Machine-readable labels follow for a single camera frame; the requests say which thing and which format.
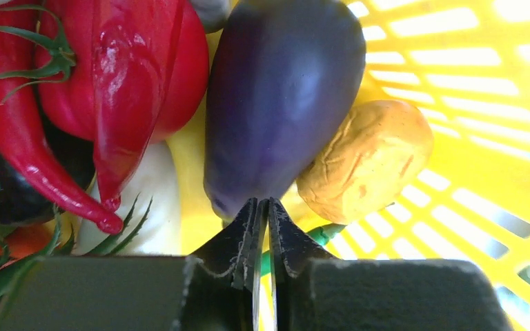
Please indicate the orange toy pineapple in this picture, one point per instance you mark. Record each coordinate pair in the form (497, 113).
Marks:
(11, 270)

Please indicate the red toy bell pepper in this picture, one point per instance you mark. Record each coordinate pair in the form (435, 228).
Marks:
(141, 72)

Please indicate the red toy chili pepper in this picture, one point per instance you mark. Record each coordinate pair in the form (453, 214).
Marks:
(22, 138)

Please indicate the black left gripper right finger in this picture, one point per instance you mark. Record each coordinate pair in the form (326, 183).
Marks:
(290, 247)

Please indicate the purple toy eggplant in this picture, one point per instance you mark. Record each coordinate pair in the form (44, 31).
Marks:
(284, 76)

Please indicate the white toy radish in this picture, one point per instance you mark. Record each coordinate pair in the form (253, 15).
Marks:
(152, 195)

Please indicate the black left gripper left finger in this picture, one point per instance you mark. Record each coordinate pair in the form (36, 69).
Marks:
(234, 254)

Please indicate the brown toy potato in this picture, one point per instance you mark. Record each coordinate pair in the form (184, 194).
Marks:
(381, 147)

